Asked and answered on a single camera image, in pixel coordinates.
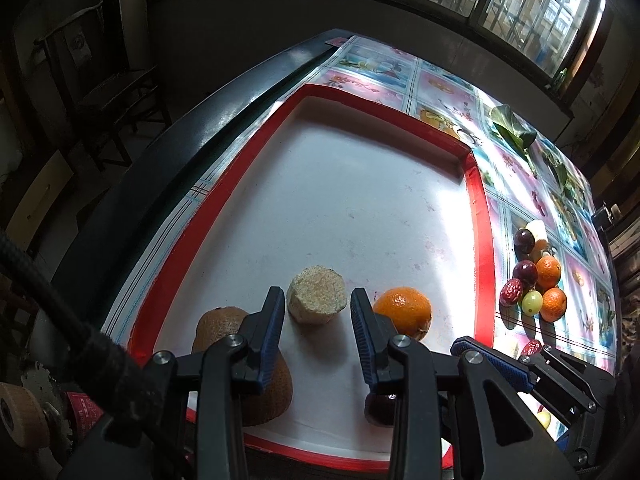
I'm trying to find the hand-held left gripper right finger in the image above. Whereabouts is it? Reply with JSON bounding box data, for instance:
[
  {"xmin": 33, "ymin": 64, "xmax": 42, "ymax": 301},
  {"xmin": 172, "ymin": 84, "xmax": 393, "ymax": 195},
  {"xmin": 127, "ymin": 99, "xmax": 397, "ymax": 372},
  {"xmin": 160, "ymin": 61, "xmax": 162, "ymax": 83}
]
[{"xmin": 350, "ymin": 287, "xmax": 556, "ymax": 480}]

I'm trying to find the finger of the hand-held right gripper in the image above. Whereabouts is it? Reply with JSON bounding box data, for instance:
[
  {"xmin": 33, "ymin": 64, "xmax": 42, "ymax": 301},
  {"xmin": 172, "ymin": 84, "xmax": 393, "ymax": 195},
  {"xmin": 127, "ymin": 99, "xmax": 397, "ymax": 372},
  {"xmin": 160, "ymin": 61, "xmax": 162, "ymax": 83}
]
[{"xmin": 451, "ymin": 336, "xmax": 603, "ymax": 413}]

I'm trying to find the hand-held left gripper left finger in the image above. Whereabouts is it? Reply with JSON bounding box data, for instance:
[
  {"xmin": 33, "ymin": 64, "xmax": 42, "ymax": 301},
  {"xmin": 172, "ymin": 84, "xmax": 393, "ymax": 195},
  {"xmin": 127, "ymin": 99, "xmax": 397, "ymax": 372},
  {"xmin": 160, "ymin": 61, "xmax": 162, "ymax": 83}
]
[{"xmin": 145, "ymin": 286, "xmax": 287, "ymax": 480}]

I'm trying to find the orange tangerine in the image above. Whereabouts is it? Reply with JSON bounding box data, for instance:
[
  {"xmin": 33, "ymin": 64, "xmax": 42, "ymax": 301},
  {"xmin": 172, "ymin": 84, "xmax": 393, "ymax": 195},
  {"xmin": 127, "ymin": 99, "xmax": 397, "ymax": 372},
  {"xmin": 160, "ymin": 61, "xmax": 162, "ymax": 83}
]
[
  {"xmin": 540, "ymin": 287, "xmax": 568, "ymax": 322},
  {"xmin": 535, "ymin": 256, "xmax": 562, "ymax": 285},
  {"xmin": 372, "ymin": 286, "xmax": 432, "ymax": 342}
]

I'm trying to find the brown kiwi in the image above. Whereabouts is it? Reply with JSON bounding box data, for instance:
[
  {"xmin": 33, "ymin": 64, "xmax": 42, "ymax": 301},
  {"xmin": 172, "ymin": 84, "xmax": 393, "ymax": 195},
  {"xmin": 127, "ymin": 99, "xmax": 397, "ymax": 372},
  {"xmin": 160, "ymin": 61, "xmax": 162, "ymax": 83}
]
[{"xmin": 191, "ymin": 306, "xmax": 293, "ymax": 427}]

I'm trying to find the round beige rice cake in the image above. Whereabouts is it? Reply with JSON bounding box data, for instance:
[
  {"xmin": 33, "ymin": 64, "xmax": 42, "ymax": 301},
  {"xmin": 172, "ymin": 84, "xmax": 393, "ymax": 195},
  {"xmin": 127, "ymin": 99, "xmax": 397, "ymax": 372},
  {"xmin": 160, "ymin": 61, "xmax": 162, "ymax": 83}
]
[{"xmin": 286, "ymin": 266, "xmax": 347, "ymax": 325}]

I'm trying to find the dark purple plum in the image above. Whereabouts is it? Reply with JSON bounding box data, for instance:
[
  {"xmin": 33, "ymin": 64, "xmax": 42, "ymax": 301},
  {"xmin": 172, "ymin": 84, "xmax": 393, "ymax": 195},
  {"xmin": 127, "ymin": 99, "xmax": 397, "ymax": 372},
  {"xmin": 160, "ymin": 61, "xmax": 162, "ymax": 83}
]
[
  {"xmin": 512, "ymin": 259, "xmax": 539, "ymax": 286},
  {"xmin": 513, "ymin": 228, "xmax": 536, "ymax": 256},
  {"xmin": 364, "ymin": 392, "xmax": 398, "ymax": 426}
]

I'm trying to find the red rimmed white tray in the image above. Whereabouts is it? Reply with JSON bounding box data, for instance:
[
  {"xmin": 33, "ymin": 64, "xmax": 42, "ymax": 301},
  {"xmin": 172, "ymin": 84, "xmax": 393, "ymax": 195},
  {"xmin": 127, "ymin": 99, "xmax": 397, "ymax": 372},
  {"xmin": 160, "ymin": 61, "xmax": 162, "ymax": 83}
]
[{"xmin": 127, "ymin": 84, "xmax": 501, "ymax": 473}]

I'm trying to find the small black device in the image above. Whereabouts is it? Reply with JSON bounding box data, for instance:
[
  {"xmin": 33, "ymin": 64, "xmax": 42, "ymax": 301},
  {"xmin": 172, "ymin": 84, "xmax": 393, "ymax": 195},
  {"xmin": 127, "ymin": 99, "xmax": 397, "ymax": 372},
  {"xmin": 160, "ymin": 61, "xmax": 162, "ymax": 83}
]
[{"xmin": 592, "ymin": 202, "xmax": 621, "ymax": 226}]

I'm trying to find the bunch of green leaves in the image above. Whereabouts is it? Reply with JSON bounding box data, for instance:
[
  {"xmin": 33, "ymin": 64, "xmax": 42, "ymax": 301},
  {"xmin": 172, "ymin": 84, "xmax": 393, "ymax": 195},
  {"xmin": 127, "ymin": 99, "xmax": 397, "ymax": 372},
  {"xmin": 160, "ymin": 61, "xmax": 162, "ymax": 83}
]
[{"xmin": 537, "ymin": 145, "xmax": 588, "ymax": 211}]

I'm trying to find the large green leaf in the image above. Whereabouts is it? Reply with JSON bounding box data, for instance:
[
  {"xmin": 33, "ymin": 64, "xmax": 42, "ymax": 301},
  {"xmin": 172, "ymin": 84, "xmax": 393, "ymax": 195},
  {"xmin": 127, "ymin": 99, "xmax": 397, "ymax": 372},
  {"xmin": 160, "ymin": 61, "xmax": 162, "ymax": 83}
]
[{"xmin": 490, "ymin": 104, "xmax": 538, "ymax": 151}]

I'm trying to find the printed plastic tablecloth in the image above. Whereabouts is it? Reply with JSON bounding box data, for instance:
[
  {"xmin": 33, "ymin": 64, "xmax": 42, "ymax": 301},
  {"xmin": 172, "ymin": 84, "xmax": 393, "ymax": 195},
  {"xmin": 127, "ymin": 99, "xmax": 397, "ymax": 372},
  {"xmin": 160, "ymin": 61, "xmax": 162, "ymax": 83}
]
[{"xmin": 100, "ymin": 35, "xmax": 621, "ymax": 461}]

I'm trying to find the yellow drawer cabinet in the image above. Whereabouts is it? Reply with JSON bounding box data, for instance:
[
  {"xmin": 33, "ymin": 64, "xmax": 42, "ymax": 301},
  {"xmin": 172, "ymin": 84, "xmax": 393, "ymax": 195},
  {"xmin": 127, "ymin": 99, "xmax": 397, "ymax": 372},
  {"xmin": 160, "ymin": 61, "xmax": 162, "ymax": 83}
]
[{"xmin": 7, "ymin": 150, "xmax": 76, "ymax": 241}]

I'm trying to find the dark wooden chair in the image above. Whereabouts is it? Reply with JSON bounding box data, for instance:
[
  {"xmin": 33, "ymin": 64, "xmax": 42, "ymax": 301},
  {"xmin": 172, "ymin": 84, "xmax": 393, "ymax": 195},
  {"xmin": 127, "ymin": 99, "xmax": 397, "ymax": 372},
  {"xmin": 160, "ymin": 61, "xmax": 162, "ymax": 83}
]
[{"xmin": 32, "ymin": 2, "xmax": 171, "ymax": 171}]

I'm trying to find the black braided cable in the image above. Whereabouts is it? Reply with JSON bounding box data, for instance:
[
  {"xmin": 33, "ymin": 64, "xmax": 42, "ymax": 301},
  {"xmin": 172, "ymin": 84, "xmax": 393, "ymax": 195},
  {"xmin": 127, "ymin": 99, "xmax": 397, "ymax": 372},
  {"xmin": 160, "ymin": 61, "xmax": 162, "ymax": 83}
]
[{"xmin": 0, "ymin": 230, "xmax": 166, "ymax": 461}]

